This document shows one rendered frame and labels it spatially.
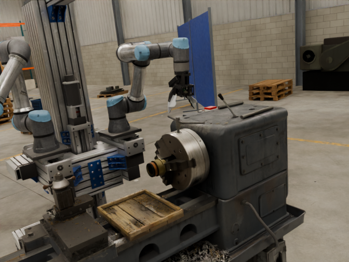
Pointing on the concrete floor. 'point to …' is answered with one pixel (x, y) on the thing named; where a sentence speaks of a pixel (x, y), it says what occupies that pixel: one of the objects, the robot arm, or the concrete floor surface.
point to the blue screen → (201, 59)
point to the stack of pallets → (7, 112)
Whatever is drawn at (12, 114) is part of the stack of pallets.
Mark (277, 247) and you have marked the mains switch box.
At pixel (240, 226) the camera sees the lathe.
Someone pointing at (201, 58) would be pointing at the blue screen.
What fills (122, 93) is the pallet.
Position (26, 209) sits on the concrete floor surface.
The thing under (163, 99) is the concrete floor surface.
